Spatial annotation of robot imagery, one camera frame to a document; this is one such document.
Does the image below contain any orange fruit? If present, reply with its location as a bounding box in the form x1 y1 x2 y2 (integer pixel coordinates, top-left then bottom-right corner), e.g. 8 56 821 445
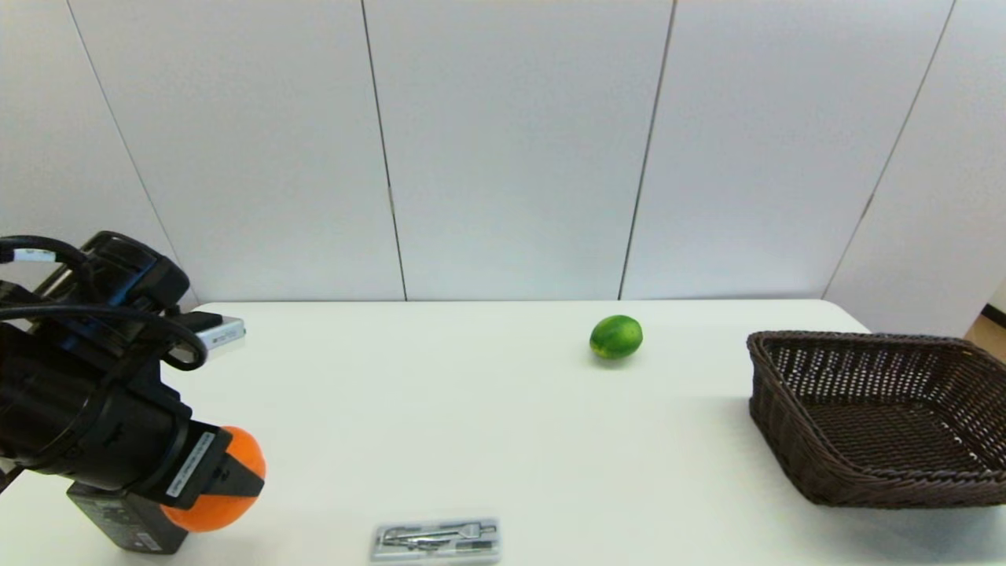
161 425 267 533

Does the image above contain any dark grey pump bottle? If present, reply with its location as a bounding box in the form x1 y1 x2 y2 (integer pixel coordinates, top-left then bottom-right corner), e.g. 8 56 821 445
67 481 189 555

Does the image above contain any clear case with metal tools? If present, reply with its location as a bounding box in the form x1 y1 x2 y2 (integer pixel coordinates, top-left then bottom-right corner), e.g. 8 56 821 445
371 518 501 564

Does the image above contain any green lime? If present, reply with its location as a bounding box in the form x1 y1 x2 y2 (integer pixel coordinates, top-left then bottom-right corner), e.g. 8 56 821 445
589 314 644 361

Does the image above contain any dark brown wicker basket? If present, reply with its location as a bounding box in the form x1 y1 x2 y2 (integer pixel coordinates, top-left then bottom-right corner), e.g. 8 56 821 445
746 330 1006 509

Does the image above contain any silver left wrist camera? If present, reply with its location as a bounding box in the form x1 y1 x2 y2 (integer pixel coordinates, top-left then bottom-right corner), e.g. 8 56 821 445
192 314 247 352

